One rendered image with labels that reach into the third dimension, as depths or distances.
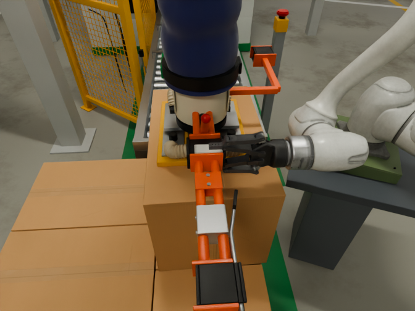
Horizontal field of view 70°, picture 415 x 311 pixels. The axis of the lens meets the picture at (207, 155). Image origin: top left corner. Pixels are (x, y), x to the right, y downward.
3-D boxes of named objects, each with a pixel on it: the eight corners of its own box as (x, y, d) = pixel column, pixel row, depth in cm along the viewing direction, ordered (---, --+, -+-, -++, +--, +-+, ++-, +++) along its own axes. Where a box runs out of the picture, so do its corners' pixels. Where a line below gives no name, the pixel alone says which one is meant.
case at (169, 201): (162, 158, 151) (152, 89, 124) (239, 153, 154) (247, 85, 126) (159, 271, 108) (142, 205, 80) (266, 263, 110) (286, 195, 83)
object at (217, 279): (192, 273, 56) (191, 260, 53) (231, 270, 56) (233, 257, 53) (193, 321, 50) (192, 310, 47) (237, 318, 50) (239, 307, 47)
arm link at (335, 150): (311, 180, 75) (294, 156, 87) (370, 178, 76) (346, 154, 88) (318, 142, 70) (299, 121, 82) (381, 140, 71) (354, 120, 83)
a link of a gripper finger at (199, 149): (222, 153, 74) (222, 151, 73) (194, 154, 73) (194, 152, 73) (221, 145, 76) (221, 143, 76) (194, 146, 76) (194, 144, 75)
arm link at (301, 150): (307, 176, 77) (285, 178, 77) (297, 153, 84) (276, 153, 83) (317, 151, 71) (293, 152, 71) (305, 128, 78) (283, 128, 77)
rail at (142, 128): (160, 20, 334) (158, 2, 321) (165, 20, 334) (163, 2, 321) (138, 166, 167) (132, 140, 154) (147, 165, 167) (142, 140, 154)
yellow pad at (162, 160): (162, 105, 116) (160, 94, 112) (188, 103, 116) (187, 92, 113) (157, 167, 91) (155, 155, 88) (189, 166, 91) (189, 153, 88)
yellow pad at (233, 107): (210, 103, 116) (210, 92, 113) (236, 102, 117) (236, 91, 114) (218, 165, 92) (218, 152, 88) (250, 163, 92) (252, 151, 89)
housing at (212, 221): (194, 217, 66) (194, 205, 63) (225, 215, 66) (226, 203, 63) (196, 245, 61) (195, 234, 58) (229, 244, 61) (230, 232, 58)
